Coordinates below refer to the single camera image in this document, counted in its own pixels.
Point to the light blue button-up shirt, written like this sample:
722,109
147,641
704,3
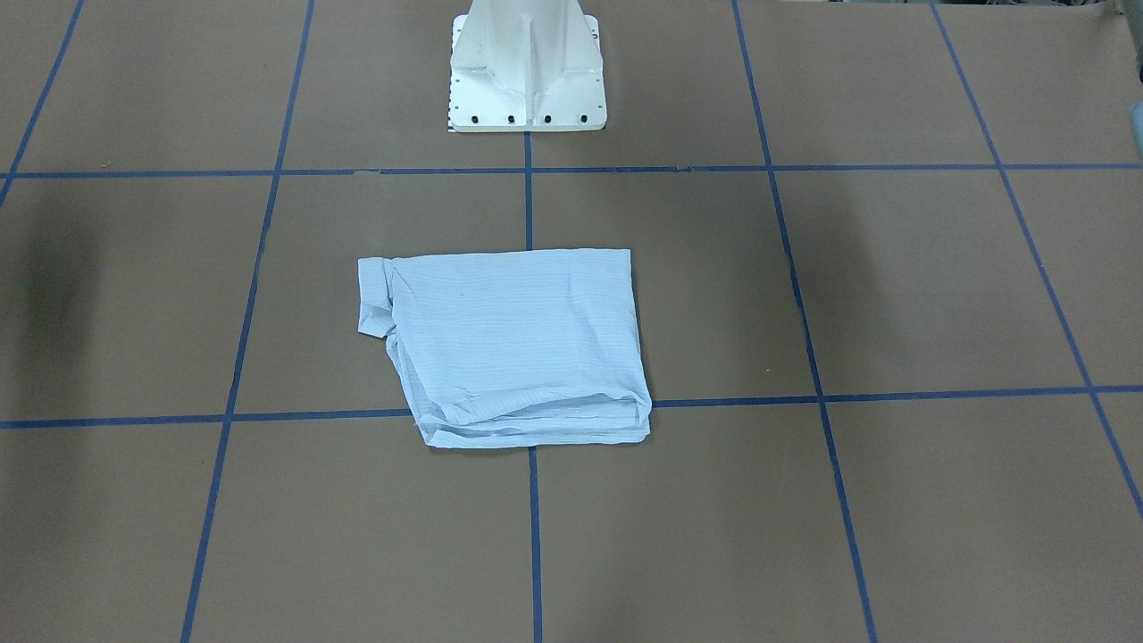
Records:
518,349

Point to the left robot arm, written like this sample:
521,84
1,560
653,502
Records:
1135,114

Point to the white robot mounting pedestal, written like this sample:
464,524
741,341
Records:
526,67

